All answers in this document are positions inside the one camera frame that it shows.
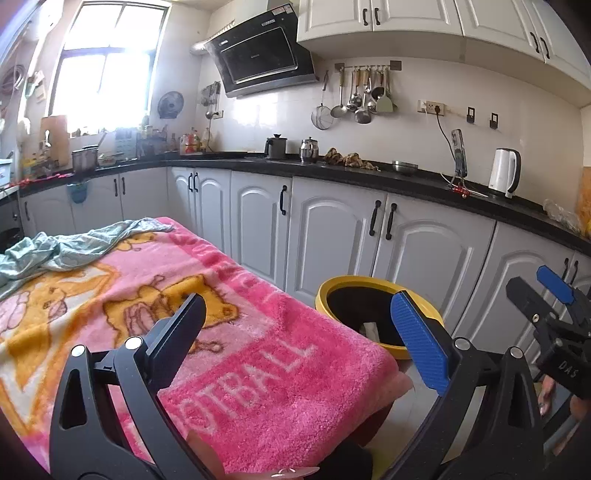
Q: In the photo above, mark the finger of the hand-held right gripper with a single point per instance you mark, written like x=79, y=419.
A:
x=556, y=284
x=526, y=300

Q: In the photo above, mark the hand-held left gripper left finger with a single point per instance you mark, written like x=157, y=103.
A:
x=184, y=323

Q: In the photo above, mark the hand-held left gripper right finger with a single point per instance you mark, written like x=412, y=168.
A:
x=415, y=341

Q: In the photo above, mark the yellow trash bin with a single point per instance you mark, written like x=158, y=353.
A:
x=332, y=288

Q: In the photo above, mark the person's right hand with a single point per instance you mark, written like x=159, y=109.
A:
x=547, y=392

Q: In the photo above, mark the person's left hand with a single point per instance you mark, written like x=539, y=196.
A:
x=207, y=461

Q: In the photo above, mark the clear plastic bag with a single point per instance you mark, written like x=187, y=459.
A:
x=561, y=213

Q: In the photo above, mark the printed pink blanket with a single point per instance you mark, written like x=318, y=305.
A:
x=258, y=369

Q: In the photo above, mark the white electric kettle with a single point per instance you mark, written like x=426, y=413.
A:
x=503, y=173

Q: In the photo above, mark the red phone tripod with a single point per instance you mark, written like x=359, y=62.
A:
x=460, y=189

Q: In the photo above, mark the white lower cabinets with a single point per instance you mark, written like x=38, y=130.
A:
x=323, y=230

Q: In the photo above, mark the white cabinets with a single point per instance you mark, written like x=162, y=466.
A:
x=323, y=230
x=415, y=21

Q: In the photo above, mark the light blue cloth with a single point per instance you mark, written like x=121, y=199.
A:
x=60, y=249

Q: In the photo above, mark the smartphone on stand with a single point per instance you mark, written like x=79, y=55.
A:
x=458, y=152

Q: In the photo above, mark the blue hanging holder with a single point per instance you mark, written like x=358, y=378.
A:
x=78, y=193

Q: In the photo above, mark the steel bowl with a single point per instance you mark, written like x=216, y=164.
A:
x=405, y=167

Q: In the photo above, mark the cluster of condiment bottles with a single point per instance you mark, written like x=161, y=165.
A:
x=190, y=144

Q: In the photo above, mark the black dish rack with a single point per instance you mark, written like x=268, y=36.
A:
x=147, y=143

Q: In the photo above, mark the steel cooking pot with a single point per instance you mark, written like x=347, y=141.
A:
x=85, y=160

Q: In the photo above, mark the brown dried roots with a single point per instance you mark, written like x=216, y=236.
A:
x=351, y=159

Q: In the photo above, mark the black lidded jug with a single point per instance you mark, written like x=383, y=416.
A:
x=275, y=147

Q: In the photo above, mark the steel teapot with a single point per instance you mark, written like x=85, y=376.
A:
x=308, y=151

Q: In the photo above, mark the hanging kitchen tools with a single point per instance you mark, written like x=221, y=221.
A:
x=211, y=99

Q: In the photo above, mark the wooden cutting board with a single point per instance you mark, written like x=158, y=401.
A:
x=54, y=138

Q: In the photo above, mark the row of hanging steel utensils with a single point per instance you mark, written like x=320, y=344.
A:
x=362, y=106

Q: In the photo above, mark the steel mesh strainer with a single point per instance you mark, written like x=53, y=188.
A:
x=322, y=117

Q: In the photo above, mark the kitchen window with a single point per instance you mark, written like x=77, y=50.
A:
x=104, y=69

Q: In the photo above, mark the black range hood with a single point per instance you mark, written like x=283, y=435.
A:
x=258, y=50

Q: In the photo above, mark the white upper cabinets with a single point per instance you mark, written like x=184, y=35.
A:
x=415, y=21

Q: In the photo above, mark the black wall hook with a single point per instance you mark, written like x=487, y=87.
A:
x=470, y=115
x=494, y=121

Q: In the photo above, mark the white wall socket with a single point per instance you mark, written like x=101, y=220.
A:
x=433, y=107

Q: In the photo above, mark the small wall fan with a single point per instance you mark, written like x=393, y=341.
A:
x=170, y=105

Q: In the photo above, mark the wall utensil rail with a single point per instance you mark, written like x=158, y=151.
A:
x=395, y=64

